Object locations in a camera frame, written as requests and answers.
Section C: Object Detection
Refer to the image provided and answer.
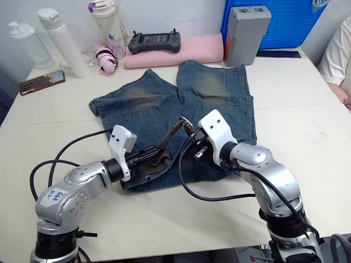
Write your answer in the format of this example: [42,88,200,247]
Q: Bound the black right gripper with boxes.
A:
[183,120,216,162]

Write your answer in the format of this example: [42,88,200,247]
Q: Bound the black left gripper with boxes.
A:
[125,145,168,173]

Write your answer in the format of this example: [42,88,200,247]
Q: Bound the brown braided belt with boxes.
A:
[133,116,197,180]

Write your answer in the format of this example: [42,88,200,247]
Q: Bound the blue denim shorts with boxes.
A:
[86,56,260,195]

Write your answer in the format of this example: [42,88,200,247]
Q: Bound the pink foam pad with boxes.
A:
[122,32,226,70]

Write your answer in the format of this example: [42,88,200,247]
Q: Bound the dark grey handheld controller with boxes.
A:
[126,27,183,56]

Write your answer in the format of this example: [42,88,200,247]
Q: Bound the pink headphones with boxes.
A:
[94,40,122,77]

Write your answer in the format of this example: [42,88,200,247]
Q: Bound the grey battery box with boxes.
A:
[220,5,275,67]

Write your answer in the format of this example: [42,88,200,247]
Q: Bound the smartphone with brown case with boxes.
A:
[18,69,67,97]

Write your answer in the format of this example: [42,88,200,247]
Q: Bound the tall white thermos bottle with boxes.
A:
[36,6,91,80]

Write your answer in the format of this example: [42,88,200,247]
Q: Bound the blue plastic crate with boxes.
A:
[218,0,339,52]

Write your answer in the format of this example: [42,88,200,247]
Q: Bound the clear plastic bottle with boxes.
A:
[8,19,56,71]

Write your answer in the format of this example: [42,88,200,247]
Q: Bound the person in white shirt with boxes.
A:
[315,12,351,104]

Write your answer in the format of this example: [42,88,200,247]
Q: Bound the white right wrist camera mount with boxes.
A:
[197,108,240,172]

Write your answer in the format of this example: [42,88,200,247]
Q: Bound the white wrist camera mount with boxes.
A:
[107,124,140,183]
[197,108,240,172]

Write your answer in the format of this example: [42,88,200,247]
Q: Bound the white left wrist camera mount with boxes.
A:
[107,124,140,183]

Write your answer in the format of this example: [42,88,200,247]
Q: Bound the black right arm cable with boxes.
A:
[177,129,321,246]

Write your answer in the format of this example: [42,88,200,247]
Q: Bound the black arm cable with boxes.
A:
[177,129,321,246]
[27,129,116,202]

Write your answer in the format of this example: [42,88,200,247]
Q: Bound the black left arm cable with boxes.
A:
[27,129,116,202]

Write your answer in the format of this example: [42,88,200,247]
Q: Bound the thin white cable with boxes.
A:
[81,47,100,69]

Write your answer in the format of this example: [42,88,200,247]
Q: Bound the black cable loop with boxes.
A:
[328,232,351,263]

